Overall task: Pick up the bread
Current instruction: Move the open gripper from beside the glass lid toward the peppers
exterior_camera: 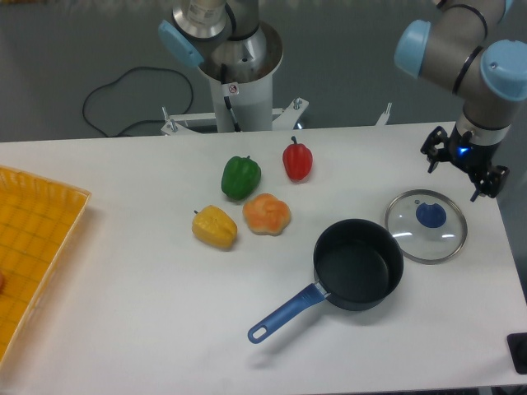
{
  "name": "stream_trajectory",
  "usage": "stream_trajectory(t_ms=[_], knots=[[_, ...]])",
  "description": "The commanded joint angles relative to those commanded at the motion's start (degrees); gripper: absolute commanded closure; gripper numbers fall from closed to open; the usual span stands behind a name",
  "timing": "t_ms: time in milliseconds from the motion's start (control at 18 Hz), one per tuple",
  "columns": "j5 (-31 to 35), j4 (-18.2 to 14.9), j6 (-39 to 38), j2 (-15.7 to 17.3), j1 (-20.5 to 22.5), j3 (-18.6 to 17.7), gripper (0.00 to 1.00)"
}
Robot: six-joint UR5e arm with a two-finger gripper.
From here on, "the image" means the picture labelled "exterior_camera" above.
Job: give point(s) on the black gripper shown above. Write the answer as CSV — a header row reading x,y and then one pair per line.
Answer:
x,y
474,159

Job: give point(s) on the orange bread roll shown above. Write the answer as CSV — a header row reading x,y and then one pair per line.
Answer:
x,y
266,215

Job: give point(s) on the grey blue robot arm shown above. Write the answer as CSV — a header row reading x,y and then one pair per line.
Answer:
x,y
449,53

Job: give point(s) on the glass lid blue knob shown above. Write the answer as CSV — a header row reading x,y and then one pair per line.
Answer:
x,y
428,226

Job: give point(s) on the red bell pepper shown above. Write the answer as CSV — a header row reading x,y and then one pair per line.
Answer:
x,y
297,159

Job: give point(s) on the black box table corner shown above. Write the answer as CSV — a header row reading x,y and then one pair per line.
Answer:
x,y
517,347

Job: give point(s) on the green bell pepper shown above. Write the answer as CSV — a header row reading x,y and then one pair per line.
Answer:
x,y
241,176

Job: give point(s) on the yellow bell pepper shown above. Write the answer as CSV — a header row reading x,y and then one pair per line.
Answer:
x,y
214,227

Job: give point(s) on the yellow woven basket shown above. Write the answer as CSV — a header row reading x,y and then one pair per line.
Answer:
x,y
38,217

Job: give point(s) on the dark saucepan blue handle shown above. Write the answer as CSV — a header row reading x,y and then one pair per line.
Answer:
x,y
357,264

